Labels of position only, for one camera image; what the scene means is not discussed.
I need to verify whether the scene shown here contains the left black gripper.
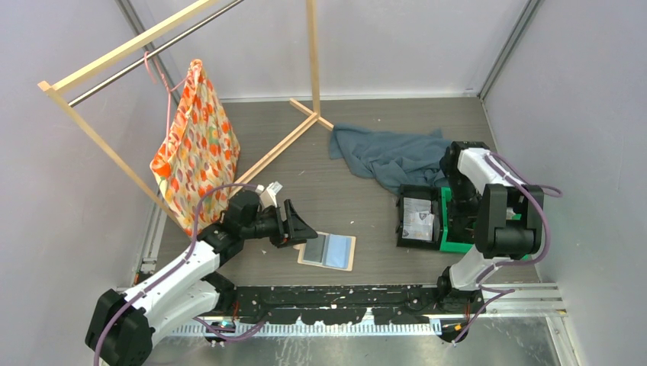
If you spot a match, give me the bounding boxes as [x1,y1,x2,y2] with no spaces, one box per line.
[241,199,317,248]

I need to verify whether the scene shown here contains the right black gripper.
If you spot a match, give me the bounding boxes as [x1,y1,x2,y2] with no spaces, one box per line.
[447,171,481,235]

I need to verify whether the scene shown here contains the black VIP credit card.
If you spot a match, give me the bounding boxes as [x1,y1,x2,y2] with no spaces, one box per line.
[303,234,327,264]

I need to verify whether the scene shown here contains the beige leather card holder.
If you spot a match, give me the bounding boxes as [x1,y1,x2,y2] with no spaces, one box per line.
[295,232,356,271]

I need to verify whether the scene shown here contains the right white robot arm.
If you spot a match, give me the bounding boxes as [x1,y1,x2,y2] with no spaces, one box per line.
[435,141,545,313]

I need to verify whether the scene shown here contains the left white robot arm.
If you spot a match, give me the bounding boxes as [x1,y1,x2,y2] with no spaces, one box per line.
[85,182,317,365]

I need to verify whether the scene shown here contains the black tray with cards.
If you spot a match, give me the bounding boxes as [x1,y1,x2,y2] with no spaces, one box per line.
[396,185,442,251]

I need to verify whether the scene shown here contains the green plastic bin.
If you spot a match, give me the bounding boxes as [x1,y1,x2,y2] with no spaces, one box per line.
[430,184,541,260]

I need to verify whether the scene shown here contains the blue grey cloth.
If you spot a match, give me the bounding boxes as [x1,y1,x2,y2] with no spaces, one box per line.
[329,124,451,194]

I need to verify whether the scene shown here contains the orange floral fabric bag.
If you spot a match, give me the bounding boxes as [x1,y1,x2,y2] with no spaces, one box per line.
[150,59,240,236]

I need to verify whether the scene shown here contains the metal hanging rod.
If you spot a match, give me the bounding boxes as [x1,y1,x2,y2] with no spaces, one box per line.
[69,0,244,107]

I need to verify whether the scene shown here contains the wooden clothes rack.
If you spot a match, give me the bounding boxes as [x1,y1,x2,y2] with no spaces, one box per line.
[28,1,309,228]

